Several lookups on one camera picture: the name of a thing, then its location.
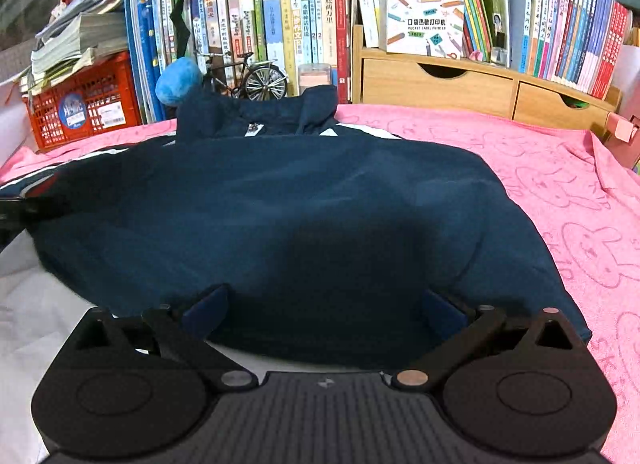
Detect round blue plush toy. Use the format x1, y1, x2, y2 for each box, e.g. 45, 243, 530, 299
155, 58, 204, 107

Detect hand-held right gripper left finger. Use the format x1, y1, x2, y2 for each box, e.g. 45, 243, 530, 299
64, 284, 259, 393

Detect stack of paper booklets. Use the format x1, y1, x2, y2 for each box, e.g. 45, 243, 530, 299
20, 0, 132, 95

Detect black model bicycle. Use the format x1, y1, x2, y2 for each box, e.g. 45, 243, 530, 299
196, 50, 291, 102

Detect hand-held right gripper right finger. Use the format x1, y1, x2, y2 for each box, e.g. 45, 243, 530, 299
391, 289, 583, 393

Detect wooden drawer organizer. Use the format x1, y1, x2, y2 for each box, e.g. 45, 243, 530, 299
351, 24, 622, 123

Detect pink patterned towel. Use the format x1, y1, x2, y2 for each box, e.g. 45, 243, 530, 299
0, 104, 640, 464

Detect red plastic crate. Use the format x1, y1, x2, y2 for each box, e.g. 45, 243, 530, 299
22, 51, 144, 153

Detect row of colourful books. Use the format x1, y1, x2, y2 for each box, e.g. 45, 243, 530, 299
122, 0, 634, 125

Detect white sheet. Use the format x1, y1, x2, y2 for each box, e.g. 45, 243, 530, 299
0, 229, 268, 464

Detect navy blue jacket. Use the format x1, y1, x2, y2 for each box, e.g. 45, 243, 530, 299
0, 85, 594, 371

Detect pink clip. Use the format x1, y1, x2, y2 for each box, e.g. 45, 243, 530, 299
606, 112, 640, 145

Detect white printed cardboard box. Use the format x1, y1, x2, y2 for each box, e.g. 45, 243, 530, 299
378, 0, 467, 60

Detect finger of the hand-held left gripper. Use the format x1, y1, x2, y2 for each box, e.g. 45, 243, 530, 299
0, 195, 72, 245

